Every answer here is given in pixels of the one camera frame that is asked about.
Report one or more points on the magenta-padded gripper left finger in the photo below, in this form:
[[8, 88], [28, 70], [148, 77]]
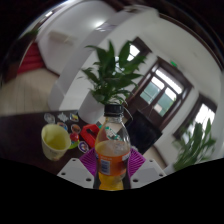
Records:
[[76, 171]]

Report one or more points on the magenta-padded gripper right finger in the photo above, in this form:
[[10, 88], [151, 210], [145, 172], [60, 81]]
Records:
[[147, 171]]

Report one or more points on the orange drink plastic bottle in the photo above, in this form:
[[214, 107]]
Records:
[[111, 160]]

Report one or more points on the purple rimmed round badge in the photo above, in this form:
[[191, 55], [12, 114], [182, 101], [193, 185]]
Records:
[[83, 146]]

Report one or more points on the black armchair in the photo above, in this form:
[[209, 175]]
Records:
[[143, 131]]

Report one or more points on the red pouch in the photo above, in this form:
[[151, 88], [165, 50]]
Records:
[[88, 132]]

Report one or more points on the leafy plant in white pot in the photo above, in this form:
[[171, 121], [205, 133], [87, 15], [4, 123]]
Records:
[[111, 78], [195, 146]]

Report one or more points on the clear round badge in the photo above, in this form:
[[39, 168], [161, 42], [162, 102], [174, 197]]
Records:
[[49, 118]]

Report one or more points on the dark framed window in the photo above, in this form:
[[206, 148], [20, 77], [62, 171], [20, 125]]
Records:
[[203, 116], [135, 50]]

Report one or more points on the dark wooden double door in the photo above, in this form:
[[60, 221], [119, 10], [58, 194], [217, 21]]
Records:
[[160, 91]]

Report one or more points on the green exit sign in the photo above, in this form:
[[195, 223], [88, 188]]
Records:
[[174, 63]]

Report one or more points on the red carpeted staircase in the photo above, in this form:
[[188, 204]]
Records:
[[31, 60]]

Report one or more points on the white wall unit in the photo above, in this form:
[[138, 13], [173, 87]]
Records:
[[61, 37]]

